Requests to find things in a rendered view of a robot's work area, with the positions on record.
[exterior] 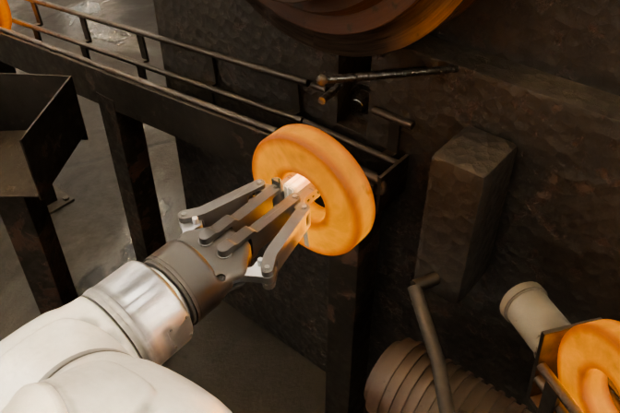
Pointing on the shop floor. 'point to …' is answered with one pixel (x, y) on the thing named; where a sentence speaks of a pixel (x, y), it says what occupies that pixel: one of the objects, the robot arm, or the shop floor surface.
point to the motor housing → (387, 383)
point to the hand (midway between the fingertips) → (310, 181)
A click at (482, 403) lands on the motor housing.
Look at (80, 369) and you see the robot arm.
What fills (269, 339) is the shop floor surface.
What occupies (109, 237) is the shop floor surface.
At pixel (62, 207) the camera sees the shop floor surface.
